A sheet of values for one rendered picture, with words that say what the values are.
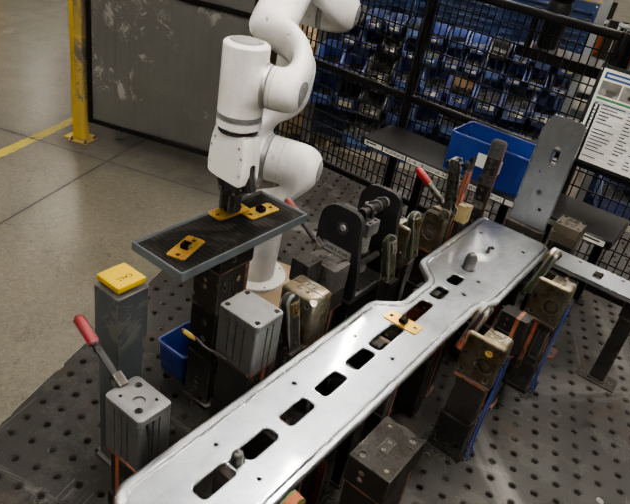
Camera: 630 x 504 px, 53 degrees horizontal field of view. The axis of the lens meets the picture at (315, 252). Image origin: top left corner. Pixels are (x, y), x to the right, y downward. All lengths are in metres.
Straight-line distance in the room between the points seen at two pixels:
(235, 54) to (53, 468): 0.89
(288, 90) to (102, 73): 3.23
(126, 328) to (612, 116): 1.58
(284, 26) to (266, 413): 0.69
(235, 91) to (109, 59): 3.12
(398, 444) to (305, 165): 0.77
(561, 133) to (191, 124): 2.64
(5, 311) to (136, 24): 1.91
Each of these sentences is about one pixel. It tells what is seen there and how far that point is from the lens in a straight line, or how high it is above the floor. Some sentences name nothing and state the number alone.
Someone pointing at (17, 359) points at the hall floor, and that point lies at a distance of 2.75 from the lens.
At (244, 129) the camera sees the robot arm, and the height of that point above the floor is 1.39.
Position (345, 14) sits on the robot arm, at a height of 1.54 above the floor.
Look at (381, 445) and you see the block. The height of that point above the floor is 1.03.
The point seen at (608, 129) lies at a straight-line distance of 2.18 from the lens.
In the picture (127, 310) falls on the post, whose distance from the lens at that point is 1.15.
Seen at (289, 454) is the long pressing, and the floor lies 1.00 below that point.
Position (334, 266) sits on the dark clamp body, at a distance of 1.39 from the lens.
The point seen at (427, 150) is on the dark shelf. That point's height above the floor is 1.03.
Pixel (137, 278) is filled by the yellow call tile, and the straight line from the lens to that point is 1.14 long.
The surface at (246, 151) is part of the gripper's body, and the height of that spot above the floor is 1.35.
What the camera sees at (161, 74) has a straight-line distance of 4.05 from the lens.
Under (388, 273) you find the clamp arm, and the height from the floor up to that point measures 1.01.
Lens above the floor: 1.82
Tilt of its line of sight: 31 degrees down
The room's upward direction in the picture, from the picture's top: 11 degrees clockwise
